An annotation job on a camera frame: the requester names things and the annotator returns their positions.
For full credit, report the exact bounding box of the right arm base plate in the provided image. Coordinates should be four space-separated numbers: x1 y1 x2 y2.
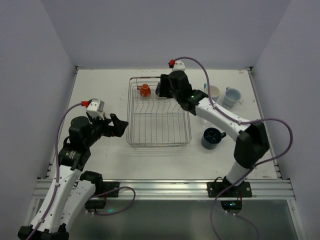
206 177 253 198

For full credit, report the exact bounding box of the light blue faceted mug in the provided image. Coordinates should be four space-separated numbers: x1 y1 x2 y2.
203 83 220 102

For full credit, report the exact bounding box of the orange cup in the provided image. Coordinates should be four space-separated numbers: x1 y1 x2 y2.
137 83 151 98

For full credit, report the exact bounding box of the aluminium mounting rail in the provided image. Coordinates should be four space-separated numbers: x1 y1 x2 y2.
32 177 296 201

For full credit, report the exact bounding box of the wire dish rack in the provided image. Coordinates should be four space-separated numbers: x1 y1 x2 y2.
126 76 192 148

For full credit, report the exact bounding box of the dark blue mug front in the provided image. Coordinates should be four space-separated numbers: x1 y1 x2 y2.
201 127 227 150

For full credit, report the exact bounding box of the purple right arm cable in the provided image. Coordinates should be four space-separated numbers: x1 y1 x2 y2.
168 56 294 240

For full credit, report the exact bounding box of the pale blue white cup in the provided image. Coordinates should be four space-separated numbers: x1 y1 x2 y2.
222 87 242 109

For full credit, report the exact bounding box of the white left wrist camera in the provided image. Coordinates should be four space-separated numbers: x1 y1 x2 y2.
86 98 105 116

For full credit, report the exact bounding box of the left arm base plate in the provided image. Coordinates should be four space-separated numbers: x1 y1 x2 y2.
98 181 120 198

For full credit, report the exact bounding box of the right black controller box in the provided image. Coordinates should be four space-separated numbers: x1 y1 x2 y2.
220 200 243 214

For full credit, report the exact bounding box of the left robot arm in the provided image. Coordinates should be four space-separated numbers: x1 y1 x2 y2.
17 113 129 240

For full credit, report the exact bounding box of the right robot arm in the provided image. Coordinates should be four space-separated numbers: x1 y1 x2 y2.
159 70 270 186

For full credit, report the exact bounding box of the black controller box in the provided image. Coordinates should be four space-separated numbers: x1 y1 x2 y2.
220 200 243 214
84 198 107 213

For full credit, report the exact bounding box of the dark blue cup rear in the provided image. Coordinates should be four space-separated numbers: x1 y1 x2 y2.
155 82 161 96

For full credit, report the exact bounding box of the left black controller box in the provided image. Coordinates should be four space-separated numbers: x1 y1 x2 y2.
84 198 107 213

